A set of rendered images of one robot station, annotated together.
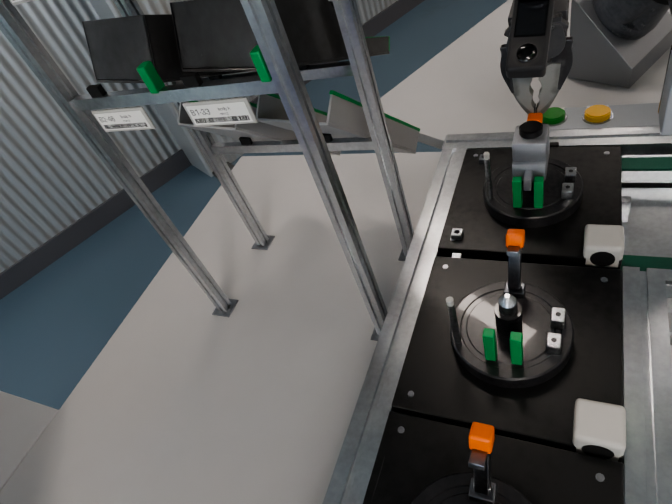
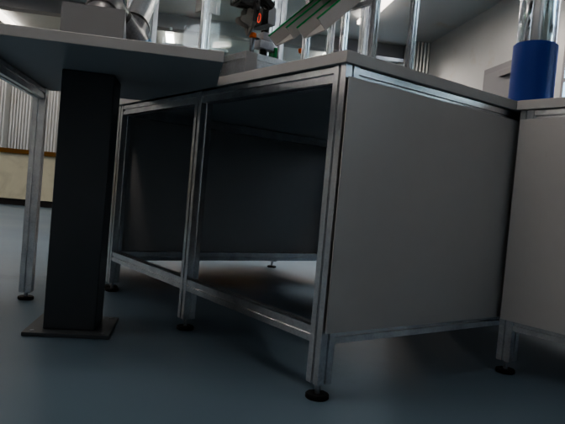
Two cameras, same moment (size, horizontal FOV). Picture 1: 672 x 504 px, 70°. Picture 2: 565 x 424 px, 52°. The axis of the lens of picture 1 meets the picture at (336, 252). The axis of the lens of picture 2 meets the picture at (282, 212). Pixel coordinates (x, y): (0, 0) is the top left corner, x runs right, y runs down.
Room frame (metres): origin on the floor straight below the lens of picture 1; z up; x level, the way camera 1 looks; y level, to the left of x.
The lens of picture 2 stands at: (2.53, 0.40, 0.50)
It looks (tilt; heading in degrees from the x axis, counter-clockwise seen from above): 2 degrees down; 196
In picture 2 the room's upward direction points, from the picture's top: 5 degrees clockwise
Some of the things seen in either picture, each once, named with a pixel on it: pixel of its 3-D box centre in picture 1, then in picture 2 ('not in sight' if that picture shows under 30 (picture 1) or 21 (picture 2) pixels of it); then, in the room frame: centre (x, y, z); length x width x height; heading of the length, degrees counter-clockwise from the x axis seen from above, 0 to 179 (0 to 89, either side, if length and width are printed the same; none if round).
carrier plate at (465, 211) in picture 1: (531, 199); not in sight; (0.51, -0.31, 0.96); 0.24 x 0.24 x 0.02; 53
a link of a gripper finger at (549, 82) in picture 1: (549, 81); (242, 22); (0.57, -0.38, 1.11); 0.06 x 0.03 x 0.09; 143
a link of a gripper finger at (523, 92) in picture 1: (525, 83); (247, 20); (0.59, -0.35, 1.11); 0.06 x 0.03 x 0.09; 143
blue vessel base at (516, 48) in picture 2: not in sight; (531, 82); (0.23, 0.65, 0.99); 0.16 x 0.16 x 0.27
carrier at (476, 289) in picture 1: (508, 316); not in sight; (0.31, -0.16, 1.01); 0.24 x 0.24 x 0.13; 53
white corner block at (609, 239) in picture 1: (602, 246); not in sight; (0.37, -0.33, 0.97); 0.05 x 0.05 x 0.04; 53
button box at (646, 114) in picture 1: (595, 130); not in sight; (0.63, -0.51, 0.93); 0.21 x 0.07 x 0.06; 53
